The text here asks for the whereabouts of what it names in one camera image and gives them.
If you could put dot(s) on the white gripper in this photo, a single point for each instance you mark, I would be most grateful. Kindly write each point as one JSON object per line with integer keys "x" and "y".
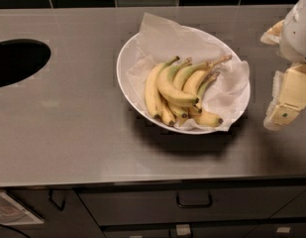
{"x": 296, "y": 37}

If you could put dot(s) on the long-stemmed yellow banana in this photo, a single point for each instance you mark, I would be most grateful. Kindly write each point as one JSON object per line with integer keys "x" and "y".
{"x": 213, "y": 63}

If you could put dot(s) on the white oval bowl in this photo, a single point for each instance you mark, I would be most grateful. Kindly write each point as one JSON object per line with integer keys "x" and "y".
{"x": 126, "y": 60}

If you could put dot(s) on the right lower yellow banana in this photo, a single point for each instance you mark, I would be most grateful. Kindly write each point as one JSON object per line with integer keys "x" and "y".
{"x": 208, "y": 116}

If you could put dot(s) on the middle yellow banana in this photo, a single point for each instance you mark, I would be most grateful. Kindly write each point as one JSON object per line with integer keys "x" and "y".
{"x": 183, "y": 75}

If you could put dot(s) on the small short yellow banana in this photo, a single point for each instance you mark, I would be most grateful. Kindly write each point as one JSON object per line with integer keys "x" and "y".
{"x": 167, "y": 116}

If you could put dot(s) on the leftmost yellow banana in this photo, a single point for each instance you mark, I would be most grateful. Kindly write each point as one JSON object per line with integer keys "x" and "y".
{"x": 152, "y": 96}

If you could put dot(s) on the white paper liner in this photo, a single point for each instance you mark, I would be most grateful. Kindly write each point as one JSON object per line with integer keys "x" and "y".
{"x": 165, "y": 40}

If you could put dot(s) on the grey drawer front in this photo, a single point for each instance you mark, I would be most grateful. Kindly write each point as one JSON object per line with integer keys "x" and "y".
{"x": 153, "y": 207}

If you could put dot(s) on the grey cabinet door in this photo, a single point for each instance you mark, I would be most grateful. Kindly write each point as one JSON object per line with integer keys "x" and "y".
{"x": 74, "y": 222}

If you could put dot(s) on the round black counter hole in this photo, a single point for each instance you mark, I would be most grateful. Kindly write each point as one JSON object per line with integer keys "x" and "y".
{"x": 21, "y": 58}

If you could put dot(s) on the black drawer handle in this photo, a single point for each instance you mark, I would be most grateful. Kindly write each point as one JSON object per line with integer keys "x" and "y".
{"x": 192, "y": 200}

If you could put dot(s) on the black cabinet door handle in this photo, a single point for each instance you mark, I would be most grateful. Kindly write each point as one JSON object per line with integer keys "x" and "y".
{"x": 57, "y": 199}

